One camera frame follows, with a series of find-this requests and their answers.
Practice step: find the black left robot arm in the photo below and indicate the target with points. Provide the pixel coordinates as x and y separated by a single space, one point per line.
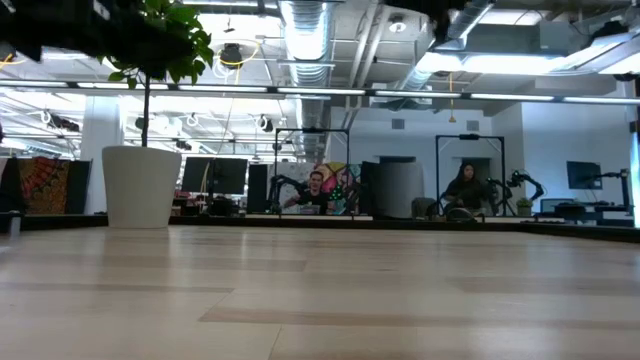
60 25

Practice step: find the black background robot arm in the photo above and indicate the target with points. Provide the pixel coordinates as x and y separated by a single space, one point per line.
522 177

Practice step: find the person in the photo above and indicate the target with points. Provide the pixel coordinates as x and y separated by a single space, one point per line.
315 195
465 192

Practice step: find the black tall cabinet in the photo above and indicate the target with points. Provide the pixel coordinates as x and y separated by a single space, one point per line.
257 187

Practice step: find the grey round cabinet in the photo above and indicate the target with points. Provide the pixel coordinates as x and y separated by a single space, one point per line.
400 190

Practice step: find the black double desk monitor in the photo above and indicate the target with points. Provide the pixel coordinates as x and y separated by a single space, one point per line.
215 175

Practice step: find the white plant pot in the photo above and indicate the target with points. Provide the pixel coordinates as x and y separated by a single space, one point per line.
142 185

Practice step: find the green leafy plant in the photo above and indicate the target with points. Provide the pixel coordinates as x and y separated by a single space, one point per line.
195 47

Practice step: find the small potted plant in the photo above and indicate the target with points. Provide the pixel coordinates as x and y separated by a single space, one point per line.
523 204

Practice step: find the grey laptop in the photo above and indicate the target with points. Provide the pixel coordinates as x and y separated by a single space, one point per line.
557 206

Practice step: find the black board panel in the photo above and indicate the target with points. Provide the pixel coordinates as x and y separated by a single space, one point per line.
80 187

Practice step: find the colourful patterned tapestry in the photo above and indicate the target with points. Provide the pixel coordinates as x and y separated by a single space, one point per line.
42 185

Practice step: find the colourful wall mural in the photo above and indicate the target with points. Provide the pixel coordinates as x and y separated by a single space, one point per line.
345 182

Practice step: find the black metal rig frame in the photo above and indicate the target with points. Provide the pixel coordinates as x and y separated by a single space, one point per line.
436 170
275 165

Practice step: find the black table frame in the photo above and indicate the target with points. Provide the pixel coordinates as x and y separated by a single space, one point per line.
350 222

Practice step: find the ceiling light rail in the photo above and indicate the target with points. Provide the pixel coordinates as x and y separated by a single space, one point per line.
320 91

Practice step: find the silver ventilation duct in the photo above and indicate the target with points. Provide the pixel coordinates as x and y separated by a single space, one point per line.
307 40

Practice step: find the black ceiling camera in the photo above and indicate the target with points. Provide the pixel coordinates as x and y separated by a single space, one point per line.
231 56

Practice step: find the black wall monitor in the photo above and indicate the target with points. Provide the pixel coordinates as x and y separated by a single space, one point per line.
584 175

